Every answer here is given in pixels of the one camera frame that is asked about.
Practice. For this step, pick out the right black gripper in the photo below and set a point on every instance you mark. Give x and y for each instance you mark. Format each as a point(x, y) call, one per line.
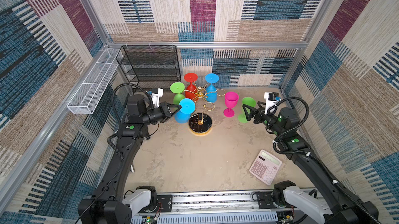
point(259, 112)

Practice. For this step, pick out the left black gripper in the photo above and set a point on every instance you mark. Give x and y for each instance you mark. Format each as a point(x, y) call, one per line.
point(164, 112)

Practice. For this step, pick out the green plastic wine glass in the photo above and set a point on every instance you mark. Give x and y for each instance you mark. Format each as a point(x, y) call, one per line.
point(246, 102)
point(177, 88)

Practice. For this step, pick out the blue plastic wine glass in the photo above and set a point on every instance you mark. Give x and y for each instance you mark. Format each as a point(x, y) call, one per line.
point(187, 108)
point(211, 94)

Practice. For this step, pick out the magenta plastic wine glass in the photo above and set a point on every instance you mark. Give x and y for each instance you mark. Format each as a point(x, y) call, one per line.
point(231, 100)

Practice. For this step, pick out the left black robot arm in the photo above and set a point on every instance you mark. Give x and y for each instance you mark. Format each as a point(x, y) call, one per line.
point(124, 155)

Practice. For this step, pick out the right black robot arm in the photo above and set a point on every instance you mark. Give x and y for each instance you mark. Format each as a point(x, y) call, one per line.
point(311, 161)

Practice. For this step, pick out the red plastic wine glass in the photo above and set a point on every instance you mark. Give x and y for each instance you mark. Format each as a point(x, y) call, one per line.
point(191, 89)

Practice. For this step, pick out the black mesh shelf rack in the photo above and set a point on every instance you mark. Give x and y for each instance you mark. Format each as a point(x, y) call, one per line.
point(150, 66)

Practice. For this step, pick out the pink calculator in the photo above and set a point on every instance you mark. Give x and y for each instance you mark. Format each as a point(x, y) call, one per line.
point(265, 167)

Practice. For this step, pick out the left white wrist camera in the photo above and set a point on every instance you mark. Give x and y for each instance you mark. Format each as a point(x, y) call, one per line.
point(156, 94)

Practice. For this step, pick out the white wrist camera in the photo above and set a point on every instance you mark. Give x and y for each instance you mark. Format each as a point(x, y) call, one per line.
point(156, 94)
point(271, 99)

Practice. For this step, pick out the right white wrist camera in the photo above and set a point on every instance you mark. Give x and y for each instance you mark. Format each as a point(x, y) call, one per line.
point(271, 99)

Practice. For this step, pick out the gold wire wine glass rack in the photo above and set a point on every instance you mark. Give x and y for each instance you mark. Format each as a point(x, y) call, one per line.
point(200, 123)

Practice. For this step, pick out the white wire mesh basket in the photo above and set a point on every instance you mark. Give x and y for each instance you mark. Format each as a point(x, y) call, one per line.
point(89, 93)

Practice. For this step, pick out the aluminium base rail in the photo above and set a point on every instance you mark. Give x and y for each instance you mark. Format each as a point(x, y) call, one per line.
point(229, 199)

